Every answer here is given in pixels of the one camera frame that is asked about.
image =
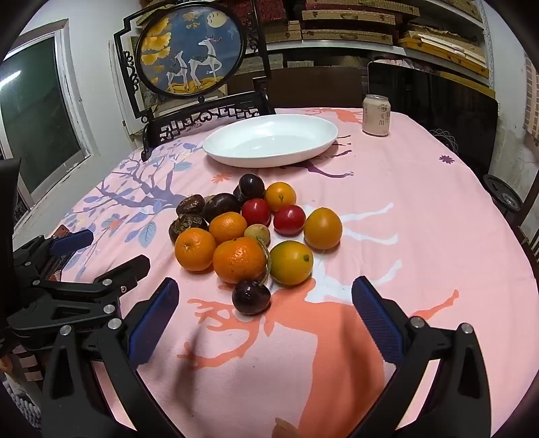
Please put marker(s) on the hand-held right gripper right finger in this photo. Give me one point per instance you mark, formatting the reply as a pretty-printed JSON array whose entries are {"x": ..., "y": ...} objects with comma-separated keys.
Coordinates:
[{"x": 377, "y": 320}]

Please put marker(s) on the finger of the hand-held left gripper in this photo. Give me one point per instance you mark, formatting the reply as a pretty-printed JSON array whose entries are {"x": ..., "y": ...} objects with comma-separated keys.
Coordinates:
[
  {"x": 71, "y": 242},
  {"x": 105, "y": 284}
]

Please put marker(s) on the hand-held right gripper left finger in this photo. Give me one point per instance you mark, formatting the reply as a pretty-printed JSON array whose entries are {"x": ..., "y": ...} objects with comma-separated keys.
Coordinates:
[{"x": 153, "y": 320}]

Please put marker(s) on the orange tangerine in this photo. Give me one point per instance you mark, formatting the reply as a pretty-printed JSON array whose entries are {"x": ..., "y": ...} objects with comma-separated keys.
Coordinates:
[
  {"x": 239, "y": 260},
  {"x": 195, "y": 249},
  {"x": 227, "y": 227}
]

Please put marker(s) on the dark brown water chestnut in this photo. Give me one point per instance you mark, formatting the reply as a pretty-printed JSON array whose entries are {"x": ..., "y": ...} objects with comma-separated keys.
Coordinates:
[
  {"x": 183, "y": 225},
  {"x": 221, "y": 205},
  {"x": 190, "y": 205},
  {"x": 237, "y": 196}
]

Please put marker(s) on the yellow-green orange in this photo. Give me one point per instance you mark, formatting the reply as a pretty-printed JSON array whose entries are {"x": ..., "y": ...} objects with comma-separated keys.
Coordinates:
[{"x": 291, "y": 262}]

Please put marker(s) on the large smooth orange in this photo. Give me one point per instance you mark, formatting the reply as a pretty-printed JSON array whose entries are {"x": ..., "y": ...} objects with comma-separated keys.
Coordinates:
[{"x": 322, "y": 228}]

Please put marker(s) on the red cherry tomato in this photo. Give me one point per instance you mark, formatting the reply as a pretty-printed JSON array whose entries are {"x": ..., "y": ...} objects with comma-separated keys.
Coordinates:
[
  {"x": 289, "y": 219},
  {"x": 255, "y": 211}
]

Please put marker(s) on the small tan longan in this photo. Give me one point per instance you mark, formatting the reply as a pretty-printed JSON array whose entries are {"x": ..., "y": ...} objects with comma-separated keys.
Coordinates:
[{"x": 257, "y": 233}]

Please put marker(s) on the small smooth orange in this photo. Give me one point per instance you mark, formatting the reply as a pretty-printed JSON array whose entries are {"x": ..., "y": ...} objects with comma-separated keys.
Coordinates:
[{"x": 280, "y": 196}]

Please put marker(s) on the white oval plate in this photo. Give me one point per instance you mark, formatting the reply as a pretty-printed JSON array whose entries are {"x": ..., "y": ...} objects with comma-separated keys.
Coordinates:
[{"x": 269, "y": 139}]

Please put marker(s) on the window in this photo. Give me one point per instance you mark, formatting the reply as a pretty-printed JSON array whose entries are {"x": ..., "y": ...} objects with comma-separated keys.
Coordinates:
[{"x": 38, "y": 118}]

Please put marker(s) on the pink printed tablecloth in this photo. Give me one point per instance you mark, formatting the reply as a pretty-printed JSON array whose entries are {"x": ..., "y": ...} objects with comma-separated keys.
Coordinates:
[{"x": 421, "y": 252}]

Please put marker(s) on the black round weight plate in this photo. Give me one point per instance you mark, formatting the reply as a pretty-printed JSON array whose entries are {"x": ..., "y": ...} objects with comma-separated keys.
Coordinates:
[{"x": 503, "y": 191}]

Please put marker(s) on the pink drink can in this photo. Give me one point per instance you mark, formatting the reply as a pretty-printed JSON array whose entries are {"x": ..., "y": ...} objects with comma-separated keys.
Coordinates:
[{"x": 377, "y": 116}]

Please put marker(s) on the black panel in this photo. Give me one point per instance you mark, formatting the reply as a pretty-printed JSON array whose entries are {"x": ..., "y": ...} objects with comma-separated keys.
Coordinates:
[{"x": 442, "y": 105}]

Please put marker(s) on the round deer picture screen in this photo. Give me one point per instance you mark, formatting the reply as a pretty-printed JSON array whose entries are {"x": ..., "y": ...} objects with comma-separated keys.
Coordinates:
[{"x": 189, "y": 46}]

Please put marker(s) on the brown wooden board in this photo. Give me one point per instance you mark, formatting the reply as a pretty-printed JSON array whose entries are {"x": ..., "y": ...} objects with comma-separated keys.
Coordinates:
[{"x": 311, "y": 88}]

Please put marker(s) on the shelf of stacked flat boxes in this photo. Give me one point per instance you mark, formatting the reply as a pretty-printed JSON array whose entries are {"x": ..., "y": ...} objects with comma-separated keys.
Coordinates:
[{"x": 349, "y": 25}]

